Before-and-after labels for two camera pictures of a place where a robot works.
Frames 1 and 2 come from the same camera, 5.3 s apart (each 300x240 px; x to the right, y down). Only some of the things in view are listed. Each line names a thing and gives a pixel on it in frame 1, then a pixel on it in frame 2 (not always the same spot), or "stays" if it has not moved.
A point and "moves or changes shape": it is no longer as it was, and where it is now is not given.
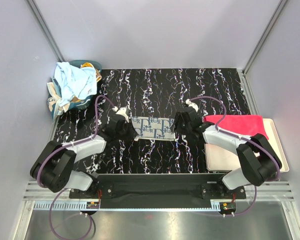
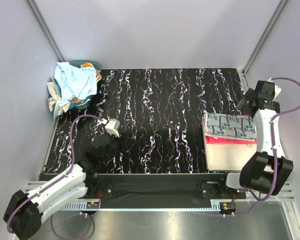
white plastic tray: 221,159 stays
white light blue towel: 71,82 stays
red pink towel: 243,125 moves or changes shape
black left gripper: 132,133 → 128,142
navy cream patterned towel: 154,128 → 239,126
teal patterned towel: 54,99 stays
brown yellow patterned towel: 89,64 stays
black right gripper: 176,124 → 248,96
